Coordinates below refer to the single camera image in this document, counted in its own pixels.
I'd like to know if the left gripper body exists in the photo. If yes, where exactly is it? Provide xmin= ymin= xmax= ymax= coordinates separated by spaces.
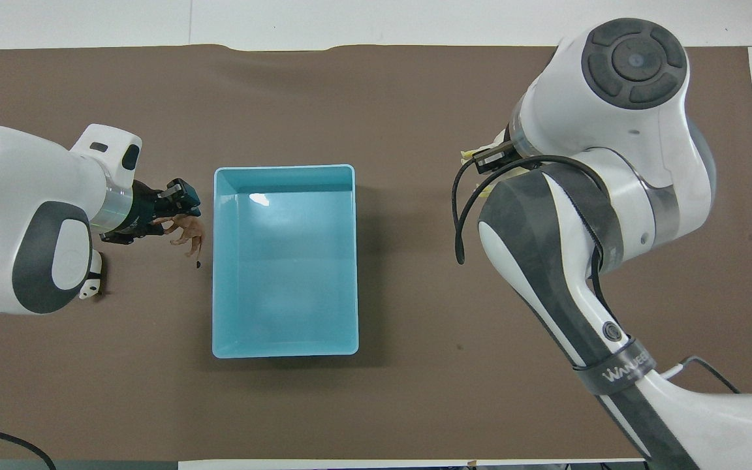
xmin=100 ymin=181 xmax=173 ymax=246

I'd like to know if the brown animal toy figure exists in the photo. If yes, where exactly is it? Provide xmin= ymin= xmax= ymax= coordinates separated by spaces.
xmin=151 ymin=213 xmax=206 ymax=259

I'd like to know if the light blue plastic storage box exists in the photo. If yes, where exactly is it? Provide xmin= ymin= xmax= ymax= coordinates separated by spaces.
xmin=211 ymin=164 xmax=360 ymax=360

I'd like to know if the pale yellow toy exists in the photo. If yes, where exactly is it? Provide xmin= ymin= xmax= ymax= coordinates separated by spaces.
xmin=459 ymin=129 xmax=522 ymax=195

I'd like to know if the black cable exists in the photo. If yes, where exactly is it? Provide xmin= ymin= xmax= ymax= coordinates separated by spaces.
xmin=0 ymin=424 xmax=57 ymax=470
xmin=661 ymin=355 xmax=741 ymax=395
xmin=452 ymin=146 xmax=629 ymax=327

